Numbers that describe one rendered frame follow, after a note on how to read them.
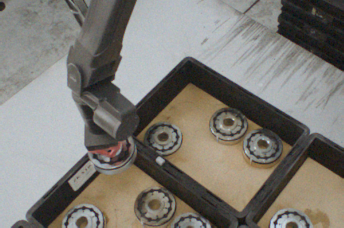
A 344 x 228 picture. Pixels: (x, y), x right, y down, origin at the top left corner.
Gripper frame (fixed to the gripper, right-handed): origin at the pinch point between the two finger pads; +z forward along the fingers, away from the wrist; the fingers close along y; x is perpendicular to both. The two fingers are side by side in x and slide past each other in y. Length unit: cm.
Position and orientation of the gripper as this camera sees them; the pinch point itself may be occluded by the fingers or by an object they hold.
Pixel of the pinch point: (110, 144)
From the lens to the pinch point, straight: 97.8
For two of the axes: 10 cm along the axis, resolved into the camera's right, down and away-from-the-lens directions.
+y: -1.0, -8.6, 5.1
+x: -9.9, 1.2, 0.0
